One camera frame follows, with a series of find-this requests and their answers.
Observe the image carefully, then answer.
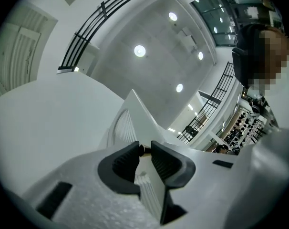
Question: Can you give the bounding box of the person's head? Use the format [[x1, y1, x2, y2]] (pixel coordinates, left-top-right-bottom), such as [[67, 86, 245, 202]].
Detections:
[[236, 24, 289, 95]]

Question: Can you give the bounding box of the display shelf of dark goods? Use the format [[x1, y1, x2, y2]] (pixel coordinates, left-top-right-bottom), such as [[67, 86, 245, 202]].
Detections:
[[220, 99, 269, 153]]

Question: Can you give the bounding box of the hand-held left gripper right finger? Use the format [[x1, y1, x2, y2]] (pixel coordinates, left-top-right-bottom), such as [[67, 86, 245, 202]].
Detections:
[[150, 140, 255, 229]]

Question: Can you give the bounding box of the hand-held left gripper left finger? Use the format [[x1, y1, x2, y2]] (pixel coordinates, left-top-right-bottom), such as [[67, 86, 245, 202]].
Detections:
[[21, 141, 161, 229]]

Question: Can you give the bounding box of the dark glass window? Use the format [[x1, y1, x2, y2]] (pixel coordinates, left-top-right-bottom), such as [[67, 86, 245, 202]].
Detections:
[[190, 0, 282, 48]]

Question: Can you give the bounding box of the black head-mounted camera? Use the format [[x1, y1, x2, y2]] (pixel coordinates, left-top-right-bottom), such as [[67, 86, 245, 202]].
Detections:
[[231, 45, 251, 86]]

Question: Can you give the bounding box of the black mezzanine railing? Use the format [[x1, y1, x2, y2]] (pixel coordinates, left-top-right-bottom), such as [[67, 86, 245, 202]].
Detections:
[[176, 61, 236, 144], [57, 0, 165, 75]]

